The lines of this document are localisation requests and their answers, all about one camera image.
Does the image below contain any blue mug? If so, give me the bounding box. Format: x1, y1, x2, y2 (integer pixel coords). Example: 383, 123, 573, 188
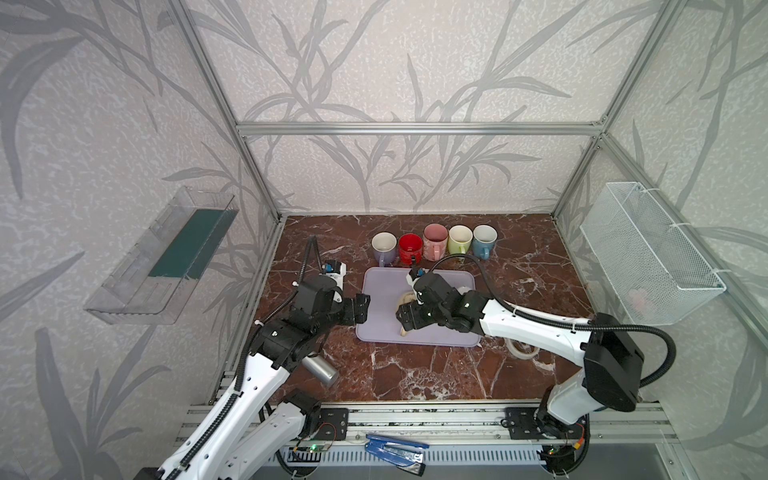
472, 225, 498, 260

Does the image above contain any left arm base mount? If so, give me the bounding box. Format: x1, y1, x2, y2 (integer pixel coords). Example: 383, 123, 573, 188
301, 408, 350, 442

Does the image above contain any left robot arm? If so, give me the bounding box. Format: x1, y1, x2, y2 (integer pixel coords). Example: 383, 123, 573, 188
137, 273, 370, 479

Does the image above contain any green circuit board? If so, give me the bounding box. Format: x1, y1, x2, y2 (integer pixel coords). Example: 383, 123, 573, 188
288, 442, 332, 464

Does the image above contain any clear tape roll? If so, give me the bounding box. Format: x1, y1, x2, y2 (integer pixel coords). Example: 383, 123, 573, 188
504, 339, 540, 361

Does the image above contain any lavender plastic tray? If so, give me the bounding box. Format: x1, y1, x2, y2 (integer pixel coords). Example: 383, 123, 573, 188
356, 267, 480, 347

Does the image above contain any clear plastic wall bin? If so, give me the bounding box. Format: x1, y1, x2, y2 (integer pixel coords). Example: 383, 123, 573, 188
84, 186, 239, 325

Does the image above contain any blue stapler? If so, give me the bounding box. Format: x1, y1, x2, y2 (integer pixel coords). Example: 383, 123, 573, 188
365, 434, 429, 477

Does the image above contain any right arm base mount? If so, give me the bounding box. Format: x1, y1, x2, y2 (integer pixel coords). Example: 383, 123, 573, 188
501, 406, 589, 443

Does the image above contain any red mug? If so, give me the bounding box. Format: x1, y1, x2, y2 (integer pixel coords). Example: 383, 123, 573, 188
398, 233, 423, 266

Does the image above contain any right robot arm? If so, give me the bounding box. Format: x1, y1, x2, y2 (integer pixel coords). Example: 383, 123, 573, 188
396, 269, 677, 432

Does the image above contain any purple mug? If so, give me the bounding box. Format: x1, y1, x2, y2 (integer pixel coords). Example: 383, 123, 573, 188
371, 232, 399, 267

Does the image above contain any light green mug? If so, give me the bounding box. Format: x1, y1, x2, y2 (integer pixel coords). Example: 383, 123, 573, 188
447, 225, 474, 255

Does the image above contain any aluminium frame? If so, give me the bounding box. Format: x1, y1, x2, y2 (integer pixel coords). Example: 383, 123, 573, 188
184, 1, 767, 479

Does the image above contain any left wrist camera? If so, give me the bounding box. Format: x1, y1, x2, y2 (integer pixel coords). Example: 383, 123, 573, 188
323, 260, 346, 290

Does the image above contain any silver metal can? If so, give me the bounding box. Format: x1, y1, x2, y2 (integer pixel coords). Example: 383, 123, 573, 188
302, 354, 339, 387

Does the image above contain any pink patterned mug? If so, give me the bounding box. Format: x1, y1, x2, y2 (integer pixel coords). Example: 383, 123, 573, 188
422, 223, 449, 262

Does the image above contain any white wire basket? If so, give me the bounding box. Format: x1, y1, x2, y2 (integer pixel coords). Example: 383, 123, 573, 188
580, 182, 727, 326

